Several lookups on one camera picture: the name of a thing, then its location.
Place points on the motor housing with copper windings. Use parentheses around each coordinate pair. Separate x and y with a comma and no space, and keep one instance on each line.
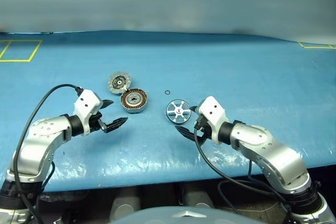
(135,101)

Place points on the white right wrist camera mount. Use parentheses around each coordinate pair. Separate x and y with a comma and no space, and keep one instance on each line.
(212,113)

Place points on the blue table cover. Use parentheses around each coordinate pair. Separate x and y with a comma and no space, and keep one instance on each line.
(210,64)

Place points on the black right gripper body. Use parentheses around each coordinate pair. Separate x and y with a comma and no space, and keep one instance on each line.
(203,128)

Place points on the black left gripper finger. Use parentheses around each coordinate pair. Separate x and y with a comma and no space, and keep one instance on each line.
(116,123)
(106,104)

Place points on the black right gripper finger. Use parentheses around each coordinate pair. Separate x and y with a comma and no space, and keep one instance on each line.
(194,108)
(187,133)

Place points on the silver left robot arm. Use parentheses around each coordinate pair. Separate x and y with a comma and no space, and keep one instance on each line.
(39,140)

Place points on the grey robot torso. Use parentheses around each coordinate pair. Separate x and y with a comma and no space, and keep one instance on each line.
(168,217)

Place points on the grey rounded shape under table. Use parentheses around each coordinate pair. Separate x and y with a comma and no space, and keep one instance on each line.
(197,197)
(126,203)

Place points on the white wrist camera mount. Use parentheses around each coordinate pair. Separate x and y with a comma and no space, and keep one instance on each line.
(212,113)
(86,103)

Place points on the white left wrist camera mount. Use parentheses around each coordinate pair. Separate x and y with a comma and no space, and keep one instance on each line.
(86,103)

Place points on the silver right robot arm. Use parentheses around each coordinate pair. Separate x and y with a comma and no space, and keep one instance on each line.
(275,153)

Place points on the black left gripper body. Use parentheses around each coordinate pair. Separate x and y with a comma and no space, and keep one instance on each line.
(95,123)

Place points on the silver spoked rotor cap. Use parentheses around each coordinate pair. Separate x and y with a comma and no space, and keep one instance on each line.
(178,111)

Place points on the silver motor rotor disc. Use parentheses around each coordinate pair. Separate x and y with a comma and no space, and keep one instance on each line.
(119,82)

